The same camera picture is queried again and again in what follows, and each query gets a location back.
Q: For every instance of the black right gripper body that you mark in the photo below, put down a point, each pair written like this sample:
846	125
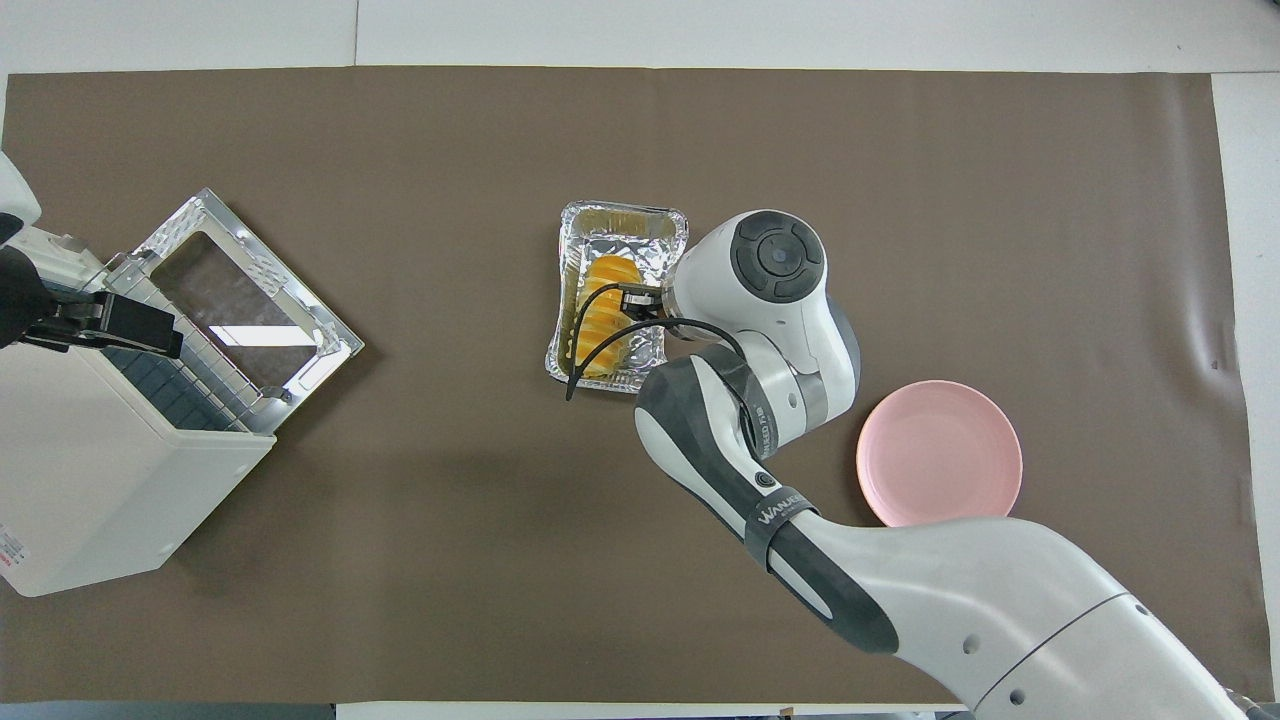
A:
645	300

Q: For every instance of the cream toaster oven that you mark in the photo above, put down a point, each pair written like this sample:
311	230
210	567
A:
90	480

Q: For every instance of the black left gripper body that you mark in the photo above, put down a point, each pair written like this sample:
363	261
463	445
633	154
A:
20	300

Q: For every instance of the aluminium foil tray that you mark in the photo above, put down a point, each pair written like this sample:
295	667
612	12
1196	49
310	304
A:
625	230

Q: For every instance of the glass oven door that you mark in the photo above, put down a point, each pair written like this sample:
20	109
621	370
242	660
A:
250	300

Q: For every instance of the yellow sliced bread loaf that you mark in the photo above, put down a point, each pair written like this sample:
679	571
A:
608	270

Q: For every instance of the pink round plate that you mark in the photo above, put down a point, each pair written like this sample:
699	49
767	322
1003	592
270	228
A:
940	450

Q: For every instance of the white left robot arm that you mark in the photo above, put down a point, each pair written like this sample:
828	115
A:
15	185

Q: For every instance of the brown table mat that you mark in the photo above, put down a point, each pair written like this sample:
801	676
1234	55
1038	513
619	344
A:
640	140

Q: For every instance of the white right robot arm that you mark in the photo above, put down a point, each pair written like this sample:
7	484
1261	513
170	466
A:
950	600

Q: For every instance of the metal oven rack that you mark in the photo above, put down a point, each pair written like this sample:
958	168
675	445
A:
170	390

